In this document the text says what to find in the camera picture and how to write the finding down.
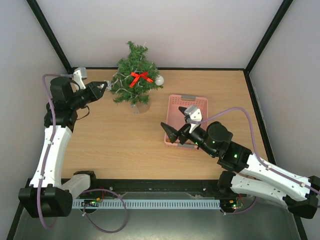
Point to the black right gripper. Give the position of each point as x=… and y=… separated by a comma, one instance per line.
x=184, y=128

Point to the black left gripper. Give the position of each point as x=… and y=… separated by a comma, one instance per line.
x=97, y=94

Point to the clear plastic battery box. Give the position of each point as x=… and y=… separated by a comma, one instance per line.
x=135, y=108

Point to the white ball ornament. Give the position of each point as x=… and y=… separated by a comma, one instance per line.
x=159, y=80

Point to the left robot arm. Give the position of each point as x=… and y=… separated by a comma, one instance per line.
x=46, y=196

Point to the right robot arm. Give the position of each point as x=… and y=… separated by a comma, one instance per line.
x=245, y=172

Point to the small green christmas tree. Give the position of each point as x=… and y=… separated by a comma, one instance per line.
x=136, y=75

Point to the round wooden tree base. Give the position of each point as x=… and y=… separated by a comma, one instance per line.
x=143, y=107

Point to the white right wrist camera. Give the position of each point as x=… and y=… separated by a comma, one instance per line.
x=195, y=116

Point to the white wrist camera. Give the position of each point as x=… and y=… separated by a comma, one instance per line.
x=79, y=75
x=195, y=116

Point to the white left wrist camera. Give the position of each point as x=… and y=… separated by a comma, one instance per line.
x=79, y=75

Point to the light blue cable duct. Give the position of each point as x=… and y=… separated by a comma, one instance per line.
x=150, y=204

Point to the black aluminium mounting rail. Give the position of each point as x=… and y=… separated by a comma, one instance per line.
x=204, y=188

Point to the black enclosure frame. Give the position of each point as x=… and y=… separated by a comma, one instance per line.
x=282, y=10

